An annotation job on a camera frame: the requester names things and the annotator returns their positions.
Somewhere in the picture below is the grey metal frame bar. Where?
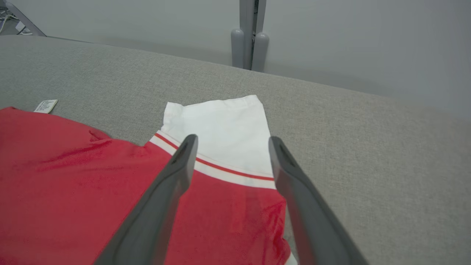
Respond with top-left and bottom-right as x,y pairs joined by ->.
0,0 -> 47,37

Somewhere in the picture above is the grey fabric sofa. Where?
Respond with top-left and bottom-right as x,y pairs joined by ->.
0,35 -> 471,265

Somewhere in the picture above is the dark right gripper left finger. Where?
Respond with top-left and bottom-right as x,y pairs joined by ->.
94,134 -> 199,265

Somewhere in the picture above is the grey partition post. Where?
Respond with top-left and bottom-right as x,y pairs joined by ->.
231,0 -> 270,73

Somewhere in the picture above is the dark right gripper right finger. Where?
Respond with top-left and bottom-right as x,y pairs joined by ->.
268,136 -> 369,265

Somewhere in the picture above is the red white basketball jersey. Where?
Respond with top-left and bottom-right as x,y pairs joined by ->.
0,95 -> 298,265

